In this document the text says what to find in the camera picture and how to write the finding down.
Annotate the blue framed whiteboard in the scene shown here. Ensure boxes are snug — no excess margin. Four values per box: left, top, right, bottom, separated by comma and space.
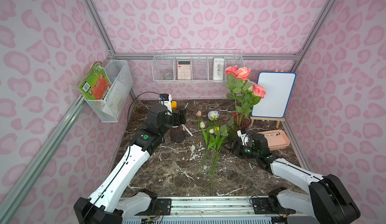
251, 71, 297, 119

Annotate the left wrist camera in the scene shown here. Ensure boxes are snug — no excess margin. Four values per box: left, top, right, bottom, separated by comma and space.
159, 93, 172, 112

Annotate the pink plastic tray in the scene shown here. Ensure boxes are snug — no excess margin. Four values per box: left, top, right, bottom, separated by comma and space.
259, 129, 290, 151

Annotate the white remote control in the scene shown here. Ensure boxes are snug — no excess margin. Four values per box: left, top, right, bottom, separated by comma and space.
213, 58, 225, 81

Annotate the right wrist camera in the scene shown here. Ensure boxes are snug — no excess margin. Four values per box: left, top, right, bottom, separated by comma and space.
237, 129, 250, 146

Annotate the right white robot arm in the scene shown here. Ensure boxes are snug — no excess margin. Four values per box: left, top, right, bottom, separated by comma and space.
230, 133, 361, 224

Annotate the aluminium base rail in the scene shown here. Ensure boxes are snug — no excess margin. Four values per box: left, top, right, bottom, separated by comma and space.
120, 194, 311, 224

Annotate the pink calculator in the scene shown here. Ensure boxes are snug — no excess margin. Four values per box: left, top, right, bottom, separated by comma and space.
177, 60, 192, 80

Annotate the left red glass vase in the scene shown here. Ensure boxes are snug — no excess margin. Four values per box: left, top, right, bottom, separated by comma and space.
169, 125, 186, 143

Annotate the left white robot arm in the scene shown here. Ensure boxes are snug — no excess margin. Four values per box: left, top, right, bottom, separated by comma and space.
74, 102, 186, 224

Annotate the pink artificial rose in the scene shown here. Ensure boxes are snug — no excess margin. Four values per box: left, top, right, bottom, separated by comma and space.
225, 66, 238, 100
232, 67, 253, 124

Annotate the orange artificial tulip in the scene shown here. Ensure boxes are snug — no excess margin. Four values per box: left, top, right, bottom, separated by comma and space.
171, 101, 177, 111

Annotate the white artificial tulip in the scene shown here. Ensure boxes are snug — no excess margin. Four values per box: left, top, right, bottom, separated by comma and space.
200, 121, 210, 170
208, 128, 218, 176

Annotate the red glass vase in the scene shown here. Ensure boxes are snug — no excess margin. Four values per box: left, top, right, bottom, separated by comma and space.
169, 125, 186, 143
227, 113, 251, 141

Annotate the black white whiteboard marker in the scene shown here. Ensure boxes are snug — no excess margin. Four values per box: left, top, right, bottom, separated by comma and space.
264, 132, 280, 137

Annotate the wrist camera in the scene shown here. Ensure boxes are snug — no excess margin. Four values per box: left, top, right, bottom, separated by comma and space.
237, 129, 250, 146
159, 93, 172, 112

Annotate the white artificial rose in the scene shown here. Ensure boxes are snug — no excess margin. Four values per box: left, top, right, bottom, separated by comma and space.
208, 110, 228, 187
246, 81, 256, 92

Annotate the right red glass vase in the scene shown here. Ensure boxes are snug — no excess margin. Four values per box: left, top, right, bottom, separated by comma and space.
227, 113, 251, 141

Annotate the white mesh side basket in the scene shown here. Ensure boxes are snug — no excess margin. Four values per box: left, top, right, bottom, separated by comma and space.
84, 60, 134, 123

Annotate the white wire wall basket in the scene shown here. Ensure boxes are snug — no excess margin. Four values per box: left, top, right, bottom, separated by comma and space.
152, 52, 245, 82

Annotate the pink artificial tulip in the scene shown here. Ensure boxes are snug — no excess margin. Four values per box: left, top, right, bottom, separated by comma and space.
196, 111, 202, 130

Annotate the green red book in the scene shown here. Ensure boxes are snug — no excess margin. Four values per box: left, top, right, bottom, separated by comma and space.
78, 62, 112, 100

